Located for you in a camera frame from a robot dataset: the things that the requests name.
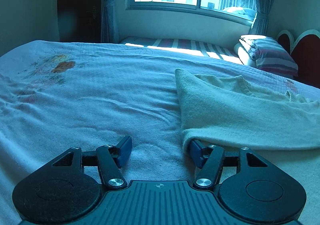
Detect cream knitted sweater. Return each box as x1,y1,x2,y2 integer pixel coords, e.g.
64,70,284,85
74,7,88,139
175,69,319,152

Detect floral light bed sheet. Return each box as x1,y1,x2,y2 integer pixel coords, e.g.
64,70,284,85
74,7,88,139
1,41,319,224

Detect striped folded pillow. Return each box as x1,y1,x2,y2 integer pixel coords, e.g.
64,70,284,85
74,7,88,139
234,35,298,78

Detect striped mattress by window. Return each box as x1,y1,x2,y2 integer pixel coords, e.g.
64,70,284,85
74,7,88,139
120,37,243,65

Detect red white scalloped headboard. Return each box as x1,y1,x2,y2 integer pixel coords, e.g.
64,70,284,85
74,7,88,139
276,29,320,88

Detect dark wooden door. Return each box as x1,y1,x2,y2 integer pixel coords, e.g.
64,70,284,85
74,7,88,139
57,0,101,43

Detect left blue curtain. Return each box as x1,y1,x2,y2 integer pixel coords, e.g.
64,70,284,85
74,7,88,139
101,0,119,43

